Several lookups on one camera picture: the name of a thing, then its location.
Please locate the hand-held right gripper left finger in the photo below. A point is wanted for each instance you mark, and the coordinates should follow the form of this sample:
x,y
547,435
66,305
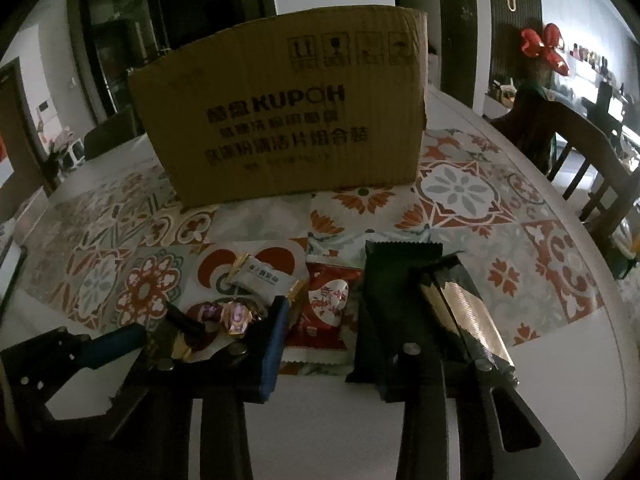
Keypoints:
x,y
275,355

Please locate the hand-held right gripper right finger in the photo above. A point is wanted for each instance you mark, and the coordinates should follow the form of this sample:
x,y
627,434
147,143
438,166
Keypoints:
x,y
425,380

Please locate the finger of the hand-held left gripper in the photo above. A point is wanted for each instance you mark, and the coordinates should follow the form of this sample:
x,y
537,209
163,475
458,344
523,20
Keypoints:
x,y
117,342
185,320

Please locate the purple candy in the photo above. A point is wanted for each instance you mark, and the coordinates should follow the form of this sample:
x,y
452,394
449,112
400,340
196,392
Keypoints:
x,y
205,311

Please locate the gold candy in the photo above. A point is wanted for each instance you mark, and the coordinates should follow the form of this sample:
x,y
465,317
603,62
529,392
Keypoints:
x,y
181,350

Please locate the pink foil candy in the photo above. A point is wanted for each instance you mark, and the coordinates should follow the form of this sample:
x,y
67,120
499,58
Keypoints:
x,y
239,317

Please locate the red white snack packet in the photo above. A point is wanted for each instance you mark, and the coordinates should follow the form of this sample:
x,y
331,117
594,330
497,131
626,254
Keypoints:
x,y
325,310

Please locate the white candy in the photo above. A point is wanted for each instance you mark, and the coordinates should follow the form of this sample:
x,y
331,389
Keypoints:
x,y
262,279

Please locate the plain black snack packet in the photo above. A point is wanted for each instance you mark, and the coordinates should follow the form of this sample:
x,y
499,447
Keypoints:
x,y
387,300

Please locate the black gold striped snack packet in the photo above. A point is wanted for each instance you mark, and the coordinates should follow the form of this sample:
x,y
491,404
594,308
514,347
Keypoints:
x,y
475,305

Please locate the brown cardboard box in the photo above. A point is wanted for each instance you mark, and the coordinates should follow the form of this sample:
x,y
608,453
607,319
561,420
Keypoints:
x,y
300,110

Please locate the white small shelf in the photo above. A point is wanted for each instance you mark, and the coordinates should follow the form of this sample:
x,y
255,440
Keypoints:
x,y
72,156

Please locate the dark green chair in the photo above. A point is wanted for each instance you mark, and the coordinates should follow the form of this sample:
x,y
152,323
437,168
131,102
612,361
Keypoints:
x,y
110,135

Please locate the plush toy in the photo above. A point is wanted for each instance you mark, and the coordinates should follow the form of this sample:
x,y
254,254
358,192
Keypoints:
x,y
62,142

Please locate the brown entrance door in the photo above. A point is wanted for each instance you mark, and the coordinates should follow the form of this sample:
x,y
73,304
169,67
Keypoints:
x,y
20,125

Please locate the white intercom panel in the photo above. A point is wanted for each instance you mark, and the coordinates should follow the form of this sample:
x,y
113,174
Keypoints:
x,y
42,106

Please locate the dark sliding glass door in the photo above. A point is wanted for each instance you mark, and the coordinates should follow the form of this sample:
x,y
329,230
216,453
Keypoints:
x,y
115,50

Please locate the dark cloth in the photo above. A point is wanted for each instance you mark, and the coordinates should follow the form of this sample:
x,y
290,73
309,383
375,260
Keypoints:
x,y
532,120

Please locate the dark wooden chair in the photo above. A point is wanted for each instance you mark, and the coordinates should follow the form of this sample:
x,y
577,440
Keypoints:
x,y
585,145

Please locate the dark interior door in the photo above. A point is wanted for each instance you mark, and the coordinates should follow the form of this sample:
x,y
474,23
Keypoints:
x,y
460,35

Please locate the red foil balloons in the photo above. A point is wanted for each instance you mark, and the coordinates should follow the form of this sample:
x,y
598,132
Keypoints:
x,y
545,47

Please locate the dark slatted wall panel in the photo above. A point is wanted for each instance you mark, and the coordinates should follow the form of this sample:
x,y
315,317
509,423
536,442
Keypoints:
x,y
515,35

